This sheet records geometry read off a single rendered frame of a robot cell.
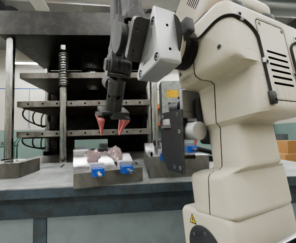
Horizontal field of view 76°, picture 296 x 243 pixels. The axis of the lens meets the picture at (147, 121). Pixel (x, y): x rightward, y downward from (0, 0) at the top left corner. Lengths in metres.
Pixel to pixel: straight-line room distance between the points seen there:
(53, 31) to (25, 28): 0.22
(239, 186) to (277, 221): 0.14
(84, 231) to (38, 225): 0.18
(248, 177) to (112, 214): 0.57
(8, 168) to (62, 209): 0.36
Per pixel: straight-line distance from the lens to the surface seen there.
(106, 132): 1.64
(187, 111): 0.51
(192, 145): 0.87
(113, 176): 0.76
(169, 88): 1.76
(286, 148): 5.66
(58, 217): 0.91
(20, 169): 1.10
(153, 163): 0.83
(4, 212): 0.98
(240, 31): 0.42
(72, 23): 1.84
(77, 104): 1.71
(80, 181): 0.75
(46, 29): 1.88
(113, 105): 0.66
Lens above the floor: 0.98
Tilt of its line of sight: 4 degrees up
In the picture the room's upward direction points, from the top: 2 degrees counter-clockwise
